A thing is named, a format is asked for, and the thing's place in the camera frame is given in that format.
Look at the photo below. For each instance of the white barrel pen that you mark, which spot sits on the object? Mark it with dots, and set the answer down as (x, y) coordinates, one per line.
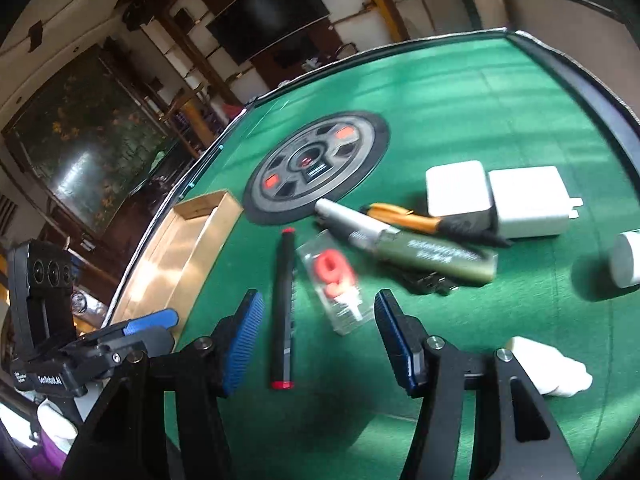
(359, 230)

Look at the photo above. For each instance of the red candle clear box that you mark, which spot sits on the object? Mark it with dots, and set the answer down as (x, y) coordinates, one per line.
(335, 283)

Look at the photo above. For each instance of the round dice control panel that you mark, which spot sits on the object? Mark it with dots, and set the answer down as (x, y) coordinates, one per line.
(326, 158)

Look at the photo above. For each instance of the black marker red ends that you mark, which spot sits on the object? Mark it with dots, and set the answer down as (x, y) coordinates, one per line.
(281, 363)

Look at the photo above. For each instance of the orange black ballpoint pen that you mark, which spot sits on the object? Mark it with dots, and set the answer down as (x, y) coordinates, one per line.
(442, 226)

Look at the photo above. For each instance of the left gloved hand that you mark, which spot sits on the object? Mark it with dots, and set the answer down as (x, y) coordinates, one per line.
(61, 418)

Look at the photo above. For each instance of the framed landscape painting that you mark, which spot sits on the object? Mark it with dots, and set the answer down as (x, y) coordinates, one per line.
(87, 139)

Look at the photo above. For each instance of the wall television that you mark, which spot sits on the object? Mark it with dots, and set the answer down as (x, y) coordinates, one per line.
(247, 27)

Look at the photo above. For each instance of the cardboard box tray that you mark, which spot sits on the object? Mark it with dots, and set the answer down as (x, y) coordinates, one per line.
(174, 265)

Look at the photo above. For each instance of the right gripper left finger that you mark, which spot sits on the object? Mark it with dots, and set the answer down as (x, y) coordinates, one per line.
(234, 338)

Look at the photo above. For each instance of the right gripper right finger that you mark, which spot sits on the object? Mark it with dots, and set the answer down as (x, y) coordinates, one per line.
(403, 337)

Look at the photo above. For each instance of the olive green lighter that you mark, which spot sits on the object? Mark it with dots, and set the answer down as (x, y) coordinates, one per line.
(427, 253)

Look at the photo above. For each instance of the white cylinder bottle far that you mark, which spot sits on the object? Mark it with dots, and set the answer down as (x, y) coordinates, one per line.
(624, 259)

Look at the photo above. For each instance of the white charger with prongs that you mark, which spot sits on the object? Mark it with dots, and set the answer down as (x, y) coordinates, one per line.
(532, 202)

